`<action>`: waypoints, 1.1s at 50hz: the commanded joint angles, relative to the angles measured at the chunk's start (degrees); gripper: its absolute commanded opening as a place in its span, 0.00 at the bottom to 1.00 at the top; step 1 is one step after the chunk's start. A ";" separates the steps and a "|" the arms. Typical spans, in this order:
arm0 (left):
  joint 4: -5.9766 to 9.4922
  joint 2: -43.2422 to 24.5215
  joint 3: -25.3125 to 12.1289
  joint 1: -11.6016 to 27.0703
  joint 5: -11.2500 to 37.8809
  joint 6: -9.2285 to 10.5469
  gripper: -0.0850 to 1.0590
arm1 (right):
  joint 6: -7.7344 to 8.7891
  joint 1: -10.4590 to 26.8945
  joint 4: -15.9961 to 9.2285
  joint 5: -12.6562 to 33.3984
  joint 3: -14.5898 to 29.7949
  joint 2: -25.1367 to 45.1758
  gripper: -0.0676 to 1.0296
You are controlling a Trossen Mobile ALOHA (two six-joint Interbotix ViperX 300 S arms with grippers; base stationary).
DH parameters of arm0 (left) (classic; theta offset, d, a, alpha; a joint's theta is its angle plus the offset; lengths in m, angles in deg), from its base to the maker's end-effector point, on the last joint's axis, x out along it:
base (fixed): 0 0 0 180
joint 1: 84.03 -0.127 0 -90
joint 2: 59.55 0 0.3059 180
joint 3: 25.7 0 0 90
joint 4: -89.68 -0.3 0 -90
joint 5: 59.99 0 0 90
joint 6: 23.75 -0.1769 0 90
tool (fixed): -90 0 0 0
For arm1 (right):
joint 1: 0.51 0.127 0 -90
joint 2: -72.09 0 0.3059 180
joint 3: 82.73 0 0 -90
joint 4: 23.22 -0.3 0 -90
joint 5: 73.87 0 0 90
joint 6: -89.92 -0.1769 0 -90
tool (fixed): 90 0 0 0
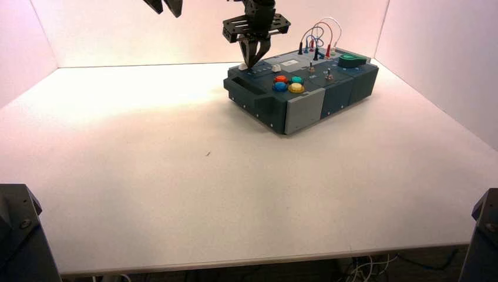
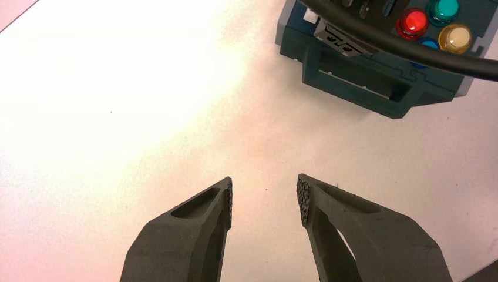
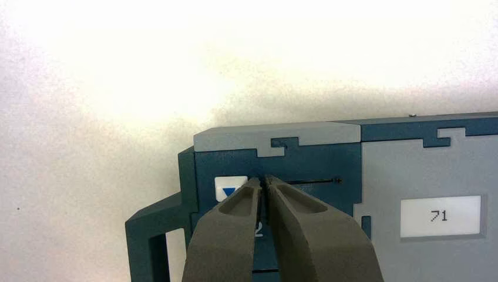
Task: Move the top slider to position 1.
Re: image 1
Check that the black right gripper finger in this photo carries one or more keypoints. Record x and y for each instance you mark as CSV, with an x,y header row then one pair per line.
x,y
246,52
262,48

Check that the yellow push button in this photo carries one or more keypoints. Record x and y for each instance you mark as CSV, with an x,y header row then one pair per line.
x,y
296,88

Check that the blue push button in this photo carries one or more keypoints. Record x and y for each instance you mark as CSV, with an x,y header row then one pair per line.
x,y
280,87

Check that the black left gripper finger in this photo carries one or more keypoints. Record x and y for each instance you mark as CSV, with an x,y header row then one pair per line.
x,y
155,4
175,7

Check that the red push button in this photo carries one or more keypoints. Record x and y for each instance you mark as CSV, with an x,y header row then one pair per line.
x,y
281,79

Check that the white banana plug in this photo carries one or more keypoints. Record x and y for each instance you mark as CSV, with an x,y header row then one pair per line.
x,y
334,49

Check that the green rotary knob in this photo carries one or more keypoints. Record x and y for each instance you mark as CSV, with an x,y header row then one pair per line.
x,y
352,61

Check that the teal push button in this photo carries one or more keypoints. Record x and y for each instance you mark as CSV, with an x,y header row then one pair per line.
x,y
297,79

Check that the red banana plug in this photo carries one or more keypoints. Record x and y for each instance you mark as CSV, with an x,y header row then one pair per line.
x,y
312,46
328,51

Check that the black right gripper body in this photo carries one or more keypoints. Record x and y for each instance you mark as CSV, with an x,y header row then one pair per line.
x,y
256,23

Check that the white slider knob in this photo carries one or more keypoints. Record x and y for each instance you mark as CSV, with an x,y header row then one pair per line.
x,y
242,66
276,68

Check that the black banana plug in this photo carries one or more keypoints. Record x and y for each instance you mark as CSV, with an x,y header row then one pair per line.
x,y
316,55
300,48

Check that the dark teal control box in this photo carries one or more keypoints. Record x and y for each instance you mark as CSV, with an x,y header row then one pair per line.
x,y
303,111

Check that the metal toggle switch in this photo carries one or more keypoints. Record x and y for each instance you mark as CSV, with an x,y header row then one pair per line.
x,y
311,67
329,74

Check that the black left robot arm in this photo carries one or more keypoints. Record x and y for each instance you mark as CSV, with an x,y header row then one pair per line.
x,y
21,237

